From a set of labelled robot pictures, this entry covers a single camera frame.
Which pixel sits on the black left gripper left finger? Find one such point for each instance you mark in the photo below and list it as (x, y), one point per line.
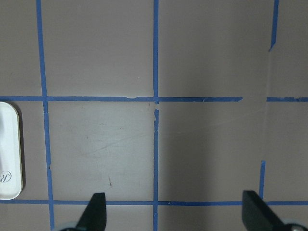
(94, 215)

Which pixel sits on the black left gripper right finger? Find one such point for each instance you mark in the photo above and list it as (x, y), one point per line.
(257, 215)

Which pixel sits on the white plastic tray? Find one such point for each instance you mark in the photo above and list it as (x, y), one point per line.
(11, 180)

